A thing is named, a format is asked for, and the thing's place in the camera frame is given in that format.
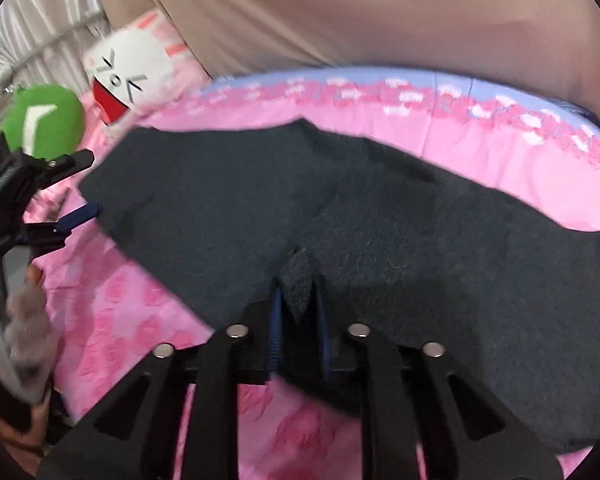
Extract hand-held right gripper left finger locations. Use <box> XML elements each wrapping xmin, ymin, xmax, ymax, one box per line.
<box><xmin>37</xmin><ymin>276</ymin><xmax>284</xmax><ymax>480</ymax></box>

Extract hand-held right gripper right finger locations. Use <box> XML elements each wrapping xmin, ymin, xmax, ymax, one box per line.
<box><xmin>312</xmin><ymin>276</ymin><xmax>564</xmax><ymax>480</ymax></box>

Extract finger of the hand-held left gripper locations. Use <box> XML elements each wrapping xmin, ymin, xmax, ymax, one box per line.
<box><xmin>22</xmin><ymin>203</ymin><xmax>102</xmax><ymax>248</ymax></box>
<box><xmin>27</xmin><ymin>149</ymin><xmax>96</xmax><ymax>188</ymax></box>

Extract dark grey pants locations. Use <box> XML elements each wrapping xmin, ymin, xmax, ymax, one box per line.
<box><xmin>77</xmin><ymin>117</ymin><xmax>600</xmax><ymax>457</ymax></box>

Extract person's left forearm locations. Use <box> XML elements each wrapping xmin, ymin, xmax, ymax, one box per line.
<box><xmin>0</xmin><ymin>385</ymin><xmax>55</xmax><ymax>467</ymax></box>

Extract person's left hand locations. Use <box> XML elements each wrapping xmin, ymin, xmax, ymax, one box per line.
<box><xmin>0</xmin><ymin>266</ymin><xmax>61</xmax><ymax>402</ymax></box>

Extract green plush toy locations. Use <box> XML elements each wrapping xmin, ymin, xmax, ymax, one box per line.
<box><xmin>0</xmin><ymin>85</ymin><xmax>86</xmax><ymax>159</ymax></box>

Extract white pink plush pillow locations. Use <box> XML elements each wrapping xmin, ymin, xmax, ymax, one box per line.
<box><xmin>81</xmin><ymin>7</ymin><xmax>206</xmax><ymax>131</ymax></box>

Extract silver satin curtain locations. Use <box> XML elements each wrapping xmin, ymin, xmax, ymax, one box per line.
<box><xmin>0</xmin><ymin>0</ymin><xmax>112</xmax><ymax>107</ymax></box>

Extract pink rose print bedsheet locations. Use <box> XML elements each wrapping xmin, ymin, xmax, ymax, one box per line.
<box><xmin>22</xmin><ymin>62</ymin><xmax>600</xmax><ymax>480</ymax></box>

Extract beige cloth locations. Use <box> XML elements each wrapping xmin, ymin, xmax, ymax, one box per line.
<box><xmin>87</xmin><ymin>0</ymin><xmax>600</xmax><ymax>135</ymax></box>

